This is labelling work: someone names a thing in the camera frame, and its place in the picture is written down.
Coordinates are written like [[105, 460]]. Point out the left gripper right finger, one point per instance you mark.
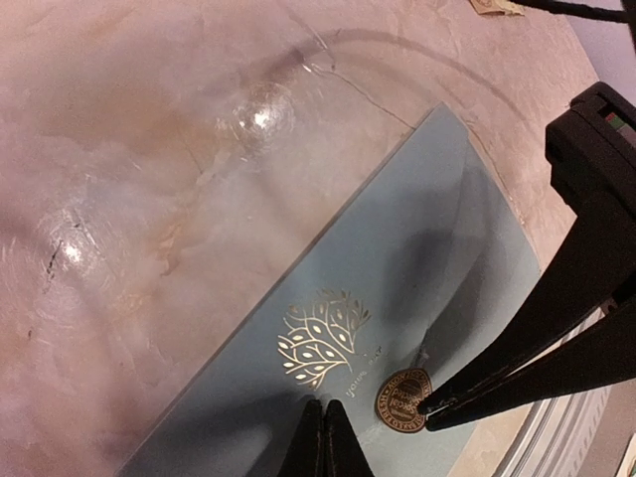
[[343, 455]]

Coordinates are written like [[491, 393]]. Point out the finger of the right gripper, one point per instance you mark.
[[602, 355], [595, 259]]

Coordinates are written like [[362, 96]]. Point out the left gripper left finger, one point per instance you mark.
[[305, 455]]

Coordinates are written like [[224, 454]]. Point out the blue envelope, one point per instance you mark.
[[423, 268]]

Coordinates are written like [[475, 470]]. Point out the round brown seal sticker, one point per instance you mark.
[[397, 401]]

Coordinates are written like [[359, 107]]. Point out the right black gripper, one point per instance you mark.
[[591, 148]]

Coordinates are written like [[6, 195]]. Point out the yellow paper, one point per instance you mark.
[[497, 7]]

